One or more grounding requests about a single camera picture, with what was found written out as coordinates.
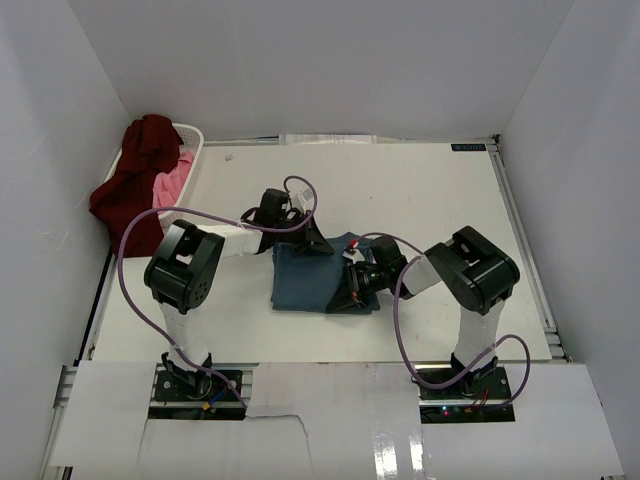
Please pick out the pink t shirt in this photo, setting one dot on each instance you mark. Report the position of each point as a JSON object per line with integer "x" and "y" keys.
{"x": 167, "y": 187}

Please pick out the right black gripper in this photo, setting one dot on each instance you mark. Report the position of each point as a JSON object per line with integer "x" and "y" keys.
{"x": 347, "y": 296}

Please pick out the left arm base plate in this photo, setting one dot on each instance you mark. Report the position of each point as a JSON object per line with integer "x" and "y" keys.
{"x": 168, "y": 402}

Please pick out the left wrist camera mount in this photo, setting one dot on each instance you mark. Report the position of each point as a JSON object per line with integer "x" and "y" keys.
{"x": 304, "y": 200}

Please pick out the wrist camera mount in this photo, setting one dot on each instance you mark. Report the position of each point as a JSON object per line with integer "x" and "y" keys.
{"x": 352, "y": 253}
{"x": 304, "y": 200}

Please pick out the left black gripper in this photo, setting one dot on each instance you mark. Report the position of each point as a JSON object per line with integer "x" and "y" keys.
{"x": 313, "y": 240}

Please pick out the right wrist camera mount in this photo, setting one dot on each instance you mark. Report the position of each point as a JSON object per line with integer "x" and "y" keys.
{"x": 352, "y": 253}

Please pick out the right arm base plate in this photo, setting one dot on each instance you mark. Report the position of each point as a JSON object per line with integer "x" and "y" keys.
{"x": 465, "y": 404}

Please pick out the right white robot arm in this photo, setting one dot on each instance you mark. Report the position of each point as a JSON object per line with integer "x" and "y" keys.
{"x": 479, "y": 275}

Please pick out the dark label sticker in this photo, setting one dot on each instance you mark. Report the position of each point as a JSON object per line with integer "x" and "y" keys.
{"x": 468, "y": 147}

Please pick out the paper sheet at back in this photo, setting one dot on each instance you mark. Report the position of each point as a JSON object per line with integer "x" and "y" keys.
{"x": 326, "y": 139}

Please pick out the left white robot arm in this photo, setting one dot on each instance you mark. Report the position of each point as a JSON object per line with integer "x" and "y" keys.
{"x": 181, "y": 272}

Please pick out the teal blue t shirt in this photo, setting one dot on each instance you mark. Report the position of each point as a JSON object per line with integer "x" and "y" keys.
{"x": 307, "y": 283}

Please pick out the dark red t shirt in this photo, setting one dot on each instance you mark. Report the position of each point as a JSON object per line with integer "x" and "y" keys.
{"x": 150, "y": 146}

